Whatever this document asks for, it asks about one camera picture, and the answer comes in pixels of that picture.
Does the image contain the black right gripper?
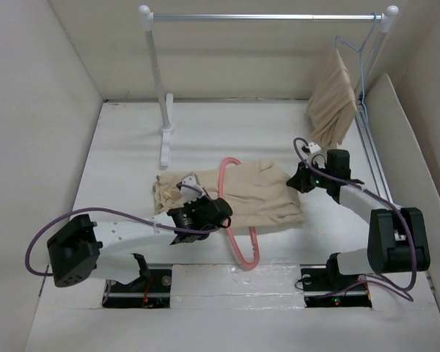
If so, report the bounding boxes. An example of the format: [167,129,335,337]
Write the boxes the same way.
[286,158,332,193]

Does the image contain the beige trousers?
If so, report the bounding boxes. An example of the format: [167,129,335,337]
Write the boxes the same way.
[307,50,357,149]
[152,158,304,235]

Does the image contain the pink plastic hanger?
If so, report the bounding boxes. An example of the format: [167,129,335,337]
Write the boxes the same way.
[218,157,260,271]

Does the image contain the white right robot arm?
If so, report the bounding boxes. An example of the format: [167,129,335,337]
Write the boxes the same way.
[286,149,430,291]

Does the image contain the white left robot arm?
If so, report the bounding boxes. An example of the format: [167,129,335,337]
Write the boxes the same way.
[47,196,232,291]

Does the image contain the beige trousers on hanger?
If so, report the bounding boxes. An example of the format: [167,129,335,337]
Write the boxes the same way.
[307,50,357,149]

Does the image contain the white clothes rack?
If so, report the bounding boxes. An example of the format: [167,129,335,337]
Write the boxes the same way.
[138,4,400,168]

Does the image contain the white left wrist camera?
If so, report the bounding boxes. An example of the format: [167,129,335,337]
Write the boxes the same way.
[176,172,207,203]

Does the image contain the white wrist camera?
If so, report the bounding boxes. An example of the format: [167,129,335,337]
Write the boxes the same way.
[176,172,207,203]
[301,142,326,168]

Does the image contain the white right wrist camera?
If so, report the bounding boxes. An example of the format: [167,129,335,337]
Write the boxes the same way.
[301,142,326,168]

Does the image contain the aluminium side rail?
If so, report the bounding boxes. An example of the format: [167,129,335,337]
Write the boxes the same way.
[355,103,392,202]

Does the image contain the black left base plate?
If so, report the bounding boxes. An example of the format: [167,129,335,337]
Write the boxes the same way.
[101,254,172,309]

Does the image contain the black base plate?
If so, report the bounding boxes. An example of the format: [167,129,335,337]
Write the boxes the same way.
[296,265,373,308]
[101,254,172,309]

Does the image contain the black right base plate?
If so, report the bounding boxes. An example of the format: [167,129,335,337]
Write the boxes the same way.
[296,265,373,308]

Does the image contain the blue wire hanger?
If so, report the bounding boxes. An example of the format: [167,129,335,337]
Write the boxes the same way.
[334,13,390,127]

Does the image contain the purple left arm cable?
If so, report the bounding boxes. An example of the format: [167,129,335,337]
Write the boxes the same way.
[24,185,217,276]

